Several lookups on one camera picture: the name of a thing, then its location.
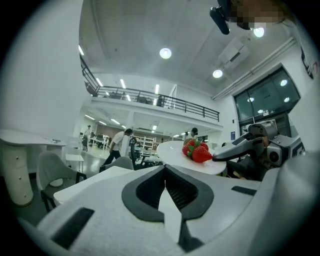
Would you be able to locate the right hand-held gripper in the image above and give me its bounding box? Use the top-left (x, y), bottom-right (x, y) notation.
top-left (212, 119), bottom-right (306, 169)

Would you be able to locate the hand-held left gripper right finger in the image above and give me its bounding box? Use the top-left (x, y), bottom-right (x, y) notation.
top-left (164, 149), bottom-right (320, 256)

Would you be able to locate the white wooden chair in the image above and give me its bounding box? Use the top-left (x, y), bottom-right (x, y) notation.
top-left (65, 136), bottom-right (85, 169)

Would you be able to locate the person's head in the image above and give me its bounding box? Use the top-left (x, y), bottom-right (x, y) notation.
top-left (216, 0), bottom-right (297, 31)

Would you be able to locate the grey shell chair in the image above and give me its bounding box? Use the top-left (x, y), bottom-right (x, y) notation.
top-left (99, 156), bottom-right (135, 174)
top-left (36, 150), bottom-right (88, 213)

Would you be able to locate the white ceiling air conditioner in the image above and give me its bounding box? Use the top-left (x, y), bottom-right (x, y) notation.
top-left (217, 37), bottom-right (251, 70)

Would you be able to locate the white round plate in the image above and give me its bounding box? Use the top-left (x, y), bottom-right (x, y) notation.
top-left (156, 140), bottom-right (227, 176)

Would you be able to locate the black balcony railing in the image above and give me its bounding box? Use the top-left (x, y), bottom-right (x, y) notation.
top-left (79, 54), bottom-right (221, 123)

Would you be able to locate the person's white printed t-shirt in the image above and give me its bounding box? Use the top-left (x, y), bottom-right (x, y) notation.
top-left (281, 18), bottom-right (320, 83)

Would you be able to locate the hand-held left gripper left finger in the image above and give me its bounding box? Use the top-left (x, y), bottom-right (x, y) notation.
top-left (18, 164), bottom-right (185, 256)

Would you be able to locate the white shelf rack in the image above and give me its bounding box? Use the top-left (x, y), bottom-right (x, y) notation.
top-left (132, 136), bottom-right (156, 152)

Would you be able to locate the white rounded console desk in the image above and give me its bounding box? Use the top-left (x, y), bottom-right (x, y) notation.
top-left (0, 129), bottom-right (68, 207)

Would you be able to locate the dark glass door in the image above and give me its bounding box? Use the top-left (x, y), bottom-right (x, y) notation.
top-left (233, 66), bottom-right (302, 141)

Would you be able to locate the black head-worn camera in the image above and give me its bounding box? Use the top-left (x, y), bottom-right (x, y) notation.
top-left (209, 6), bottom-right (231, 35)

